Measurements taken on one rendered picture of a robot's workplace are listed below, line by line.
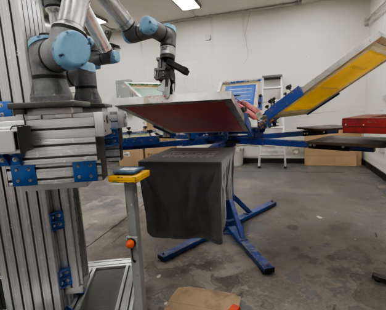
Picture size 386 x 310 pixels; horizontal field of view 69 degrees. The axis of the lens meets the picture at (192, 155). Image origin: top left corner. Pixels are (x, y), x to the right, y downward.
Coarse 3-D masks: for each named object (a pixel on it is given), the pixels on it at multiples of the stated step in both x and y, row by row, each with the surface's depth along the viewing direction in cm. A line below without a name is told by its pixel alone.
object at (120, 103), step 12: (156, 96) 132; (180, 96) 128; (192, 96) 127; (204, 96) 125; (216, 96) 123; (228, 96) 122; (120, 108) 144; (240, 108) 150; (144, 120) 170; (240, 120) 162; (180, 132) 208; (192, 132) 207; (204, 132) 205
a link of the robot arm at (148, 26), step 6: (144, 18) 123; (150, 18) 122; (144, 24) 123; (150, 24) 122; (156, 24) 124; (138, 30) 129; (144, 30) 123; (150, 30) 124; (156, 30) 125; (162, 30) 127; (144, 36) 129; (150, 36) 128; (156, 36) 128; (162, 36) 129
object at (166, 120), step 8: (136, 112) 150; (144, 112) 150; (152, 112) 149; (160, 112) 149; (168, 112) 148; (176, 112) 148; (152, 120) 169; (160, 120) 168; (168, 120) 168; (176, 120) 167; (184, 120) 166; (168, 128) 193; (176, 128) 192; (184, 128) 191; (192, 128) 190; (200, 128) 190
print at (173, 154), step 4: (172, 152) 172; (176, 152) 172; (180, 152) 171; (184, 152) 170; (188, 152) 169; (192, 152) 169; (196, 152) 168; (200, 152) 167; (204, 152) 166; (208, 152) 166; (212, 152) 165; (216, 152) 164; (164, 156) 158; (168, 156) 158; (172, 156) 157; (176, 156) 156; (180, 156) 156; (184, 156) 155; (188, 156) 154; (192, 156) 154; (196, 156) 153; (200, 156) 152; (204, 156) 152; (208, 156) 151
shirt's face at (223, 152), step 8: (160, 152) 175; (168, 152) 173; (224, 152) 163; (144, 160) 150; (152, 160) 149; (160, 160) 147; (168, 160) 146; (176, 160) 145; (184, 160) 144; (192, 160) 143; (200, 160) 142; (208, 160) 141; (216, 160) 140
